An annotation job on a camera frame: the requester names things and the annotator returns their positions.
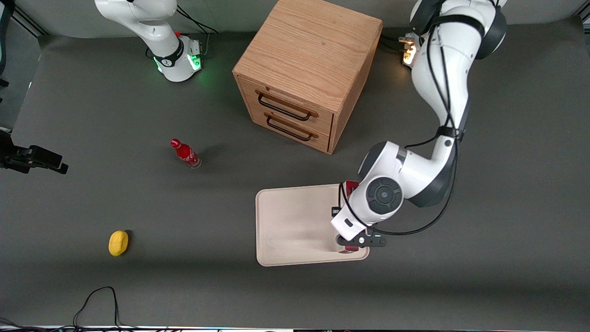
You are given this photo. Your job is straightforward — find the black frame pole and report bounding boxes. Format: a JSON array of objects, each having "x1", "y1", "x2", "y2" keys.
[{"x1": 10, "y1": 6, "x2": 49, "y2": 37}]

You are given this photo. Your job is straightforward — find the beige plastic tray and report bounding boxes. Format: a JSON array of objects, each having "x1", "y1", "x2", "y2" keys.
[{"x1": 255, "y1": 183, "x2": 370, "y2": 267}]

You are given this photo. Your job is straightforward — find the yellow lemon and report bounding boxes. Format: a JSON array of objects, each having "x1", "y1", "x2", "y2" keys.
[{"x1": 108, "y1": 230, "x2": 130, "y2": 257}]

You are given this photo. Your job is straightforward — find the red cookie box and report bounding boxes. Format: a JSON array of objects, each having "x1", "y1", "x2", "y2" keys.
[{"x1": 339, "y1": 180, "x2": 360, "y2": 254}]

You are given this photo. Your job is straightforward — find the black left base cables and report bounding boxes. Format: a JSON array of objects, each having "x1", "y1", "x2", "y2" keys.
[{"x1": 380, "y1": 28, "x2": 415, "y2": 53}]

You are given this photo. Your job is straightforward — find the wooden drawer front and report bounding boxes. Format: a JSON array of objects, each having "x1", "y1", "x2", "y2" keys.
[
  {"x1": 238, "y1": 75, "x2": 335, "y2": 137},
  {"x1": 248, "y1": 102, "x2": 332, "y2": 153}
]

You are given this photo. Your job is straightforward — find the black right base cables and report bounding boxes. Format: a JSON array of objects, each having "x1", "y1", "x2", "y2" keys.
[{"x1": 175, "y1": 6, "x2": 219, "y2": 57}]

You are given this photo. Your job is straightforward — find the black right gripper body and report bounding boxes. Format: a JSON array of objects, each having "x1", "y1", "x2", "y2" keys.
[{"x1": 0, "y1": 133, "x2": 32, "y2": 174}]

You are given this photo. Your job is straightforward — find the black wire drawer handle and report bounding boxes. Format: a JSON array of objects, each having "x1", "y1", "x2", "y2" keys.
[
  {"x1": 255, "y1": 89, "x2": 319, "y2": 122},
  {"x1": 264, "y1": 113, "x2": 319, "y2": 142}
]

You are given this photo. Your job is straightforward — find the black looped table cable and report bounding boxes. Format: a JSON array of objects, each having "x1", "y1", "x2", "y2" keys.
[{"x1": 73, "y1": 286, "x2": 121, "y2": 329}]

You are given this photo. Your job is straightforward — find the wooden drawer cabinet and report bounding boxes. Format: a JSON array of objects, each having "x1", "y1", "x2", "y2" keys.
[{"x1": 232, "y1": 0, "x2": 384, "y2": 155}]

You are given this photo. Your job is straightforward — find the black cable bundle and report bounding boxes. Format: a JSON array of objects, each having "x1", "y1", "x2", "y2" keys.
[{"x1": 0, "y1": 317, "x2": 217, "y2": 332}]

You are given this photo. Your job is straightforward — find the black base cables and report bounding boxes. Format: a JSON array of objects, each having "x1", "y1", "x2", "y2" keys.
[
  {"x1": 380, "y1": 28, "x2": 415, "y2": 53},
  {"x1": 175, "y1": 6, "x2": 219, "y2": 57}
]

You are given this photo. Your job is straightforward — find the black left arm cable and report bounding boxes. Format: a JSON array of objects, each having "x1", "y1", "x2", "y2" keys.
[{"x1": 338, "y1": 13, "x2": 465, "y2": 237}]

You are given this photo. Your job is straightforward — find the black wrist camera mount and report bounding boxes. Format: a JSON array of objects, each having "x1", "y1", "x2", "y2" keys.
[{"x1": 336, "y1": 233, "x2": 387, "y2": 248}]

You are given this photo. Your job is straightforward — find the red cola bottle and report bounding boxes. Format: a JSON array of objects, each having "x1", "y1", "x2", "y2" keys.
[{"x1": 170, "y1": 138, "x2": 202, "y2": 169}]

